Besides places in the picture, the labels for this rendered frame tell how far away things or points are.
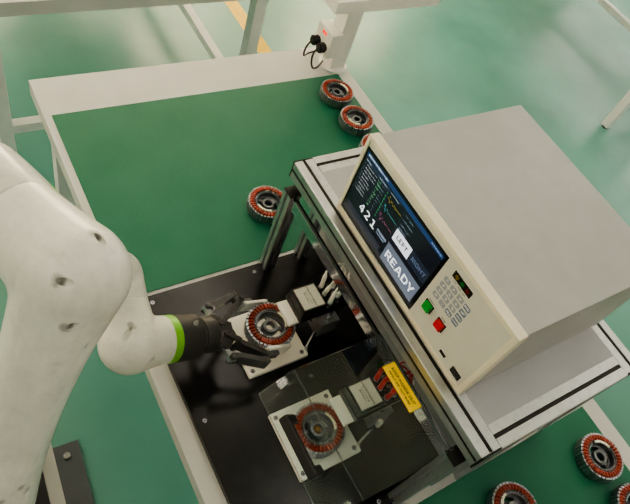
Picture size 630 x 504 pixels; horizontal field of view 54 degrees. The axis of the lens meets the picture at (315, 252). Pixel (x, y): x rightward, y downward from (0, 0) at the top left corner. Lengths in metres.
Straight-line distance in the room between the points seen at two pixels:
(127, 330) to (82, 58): 2.25
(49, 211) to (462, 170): 0.71
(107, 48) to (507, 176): 2.46
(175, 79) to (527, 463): 1.45
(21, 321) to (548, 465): 1.25
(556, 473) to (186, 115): 1.36
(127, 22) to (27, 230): 2.82
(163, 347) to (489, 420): 0.58
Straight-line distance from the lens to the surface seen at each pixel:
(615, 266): 1.17
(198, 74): 2.03
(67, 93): 1.91
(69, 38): 3.34
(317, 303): 1.33
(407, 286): 1.12
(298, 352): 1.42
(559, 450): 1.66
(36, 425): 0.84
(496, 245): 1.05
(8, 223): 0.72
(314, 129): 1.94
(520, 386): 1.19
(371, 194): 1.14
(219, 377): 1.37
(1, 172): 0.76
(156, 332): 1.13
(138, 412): 2.16
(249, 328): 1.34
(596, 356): 1.33
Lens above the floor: 2.01
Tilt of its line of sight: 51 degrees down
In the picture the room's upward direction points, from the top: 25 degrees clockwise
